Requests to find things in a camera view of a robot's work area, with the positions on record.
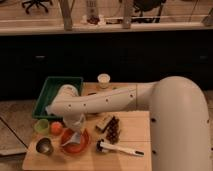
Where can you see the green plastic tray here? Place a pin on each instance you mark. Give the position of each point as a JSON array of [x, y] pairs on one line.
[[49, 91]]

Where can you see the white handled brush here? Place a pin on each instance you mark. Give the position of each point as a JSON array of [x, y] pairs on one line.
[[101, 145]]

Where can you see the white towel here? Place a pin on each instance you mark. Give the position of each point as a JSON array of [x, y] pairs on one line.
[[75, 138]]

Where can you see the metal cup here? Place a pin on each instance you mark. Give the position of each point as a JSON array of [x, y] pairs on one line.
[[44, 146]]

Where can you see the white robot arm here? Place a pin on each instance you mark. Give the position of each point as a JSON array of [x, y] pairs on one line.
[[180, 133]]

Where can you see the green cup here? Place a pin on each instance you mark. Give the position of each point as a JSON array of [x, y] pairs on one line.
[[42, 126]]

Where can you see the wooden post left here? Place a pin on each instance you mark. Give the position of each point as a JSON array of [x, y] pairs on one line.
[[66, 14]]

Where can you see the dark chocolate pieces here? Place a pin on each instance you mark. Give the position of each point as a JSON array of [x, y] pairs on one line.
[[113, 131]]

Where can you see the black office chair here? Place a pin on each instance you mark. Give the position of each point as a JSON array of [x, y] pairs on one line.
[[29, 3]]

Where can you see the wooden post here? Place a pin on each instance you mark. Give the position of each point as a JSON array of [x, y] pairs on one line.
[[127, 13], [66, 14]]

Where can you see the red bowl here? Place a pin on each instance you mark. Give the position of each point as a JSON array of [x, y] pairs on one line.
[[71, 147]]

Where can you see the orange ball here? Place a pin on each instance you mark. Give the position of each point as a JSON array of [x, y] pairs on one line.
[[56, 128]]

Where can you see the white cup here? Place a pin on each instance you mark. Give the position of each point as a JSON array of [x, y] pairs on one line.
[[103, 80]]

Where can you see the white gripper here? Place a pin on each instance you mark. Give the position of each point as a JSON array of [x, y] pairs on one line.
[[75, 122]]

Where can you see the wooden post right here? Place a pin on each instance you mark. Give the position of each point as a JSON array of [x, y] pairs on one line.
[[127, 13]]

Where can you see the dark office chair right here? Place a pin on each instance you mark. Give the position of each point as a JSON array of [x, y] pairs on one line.
[[142, 6]]

